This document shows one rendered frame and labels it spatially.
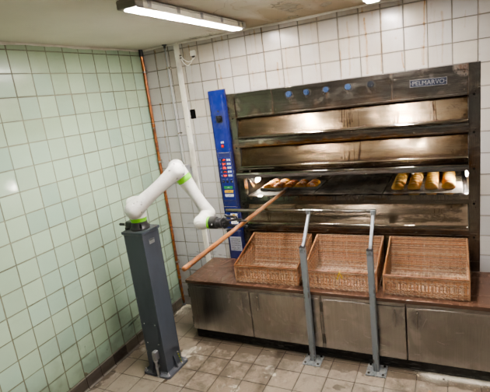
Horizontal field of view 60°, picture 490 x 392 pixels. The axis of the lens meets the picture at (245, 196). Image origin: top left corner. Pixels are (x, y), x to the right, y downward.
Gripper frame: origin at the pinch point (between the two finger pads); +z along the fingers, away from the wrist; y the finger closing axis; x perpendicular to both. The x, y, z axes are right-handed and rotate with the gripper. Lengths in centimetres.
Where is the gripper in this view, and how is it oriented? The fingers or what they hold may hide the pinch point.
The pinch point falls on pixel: (243, 222)
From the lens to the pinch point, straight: 301.8
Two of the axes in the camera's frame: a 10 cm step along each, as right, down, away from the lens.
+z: 9.1, -0.1, -4.2
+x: -4.0, 2.6, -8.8
